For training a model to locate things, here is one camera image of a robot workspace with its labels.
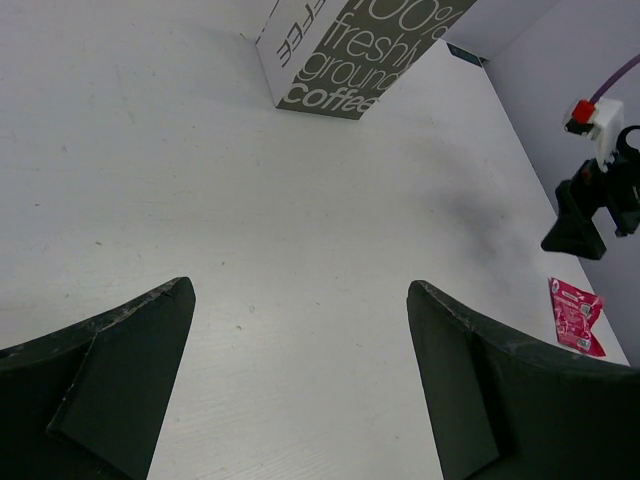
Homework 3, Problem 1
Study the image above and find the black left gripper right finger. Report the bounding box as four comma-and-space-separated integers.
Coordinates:
407, 280, 639, 479

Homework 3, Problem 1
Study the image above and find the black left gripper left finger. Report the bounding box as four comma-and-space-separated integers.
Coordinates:
1, 277, 195, 479

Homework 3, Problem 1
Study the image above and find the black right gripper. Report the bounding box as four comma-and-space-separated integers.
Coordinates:
541, 125, 639, 260

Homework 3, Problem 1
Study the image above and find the grey paper coffee bag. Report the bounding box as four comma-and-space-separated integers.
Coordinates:
255, 0, 473, 120

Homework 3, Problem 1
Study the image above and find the pink candy pouch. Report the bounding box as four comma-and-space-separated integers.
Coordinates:
548, 277, 606, 358

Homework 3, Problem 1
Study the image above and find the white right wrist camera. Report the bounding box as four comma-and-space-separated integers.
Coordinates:
563, 98, 624, 172

